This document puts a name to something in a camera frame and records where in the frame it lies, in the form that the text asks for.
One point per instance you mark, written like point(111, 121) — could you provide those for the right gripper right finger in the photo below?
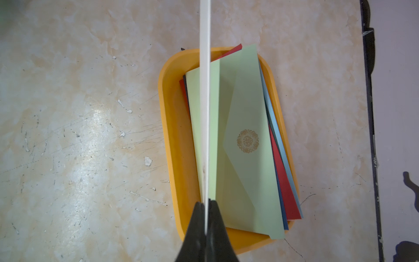
point(218, 245)

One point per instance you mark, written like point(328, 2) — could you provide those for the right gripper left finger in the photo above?
point(193, 247)

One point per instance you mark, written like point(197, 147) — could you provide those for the light green envelope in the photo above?
point(242, 175)

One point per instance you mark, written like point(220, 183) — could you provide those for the red envelope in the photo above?
point(191, 94)

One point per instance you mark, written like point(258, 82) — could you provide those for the light blue envelope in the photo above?
point(288, 192)

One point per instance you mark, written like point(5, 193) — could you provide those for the white envelope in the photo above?
point(205, 61)

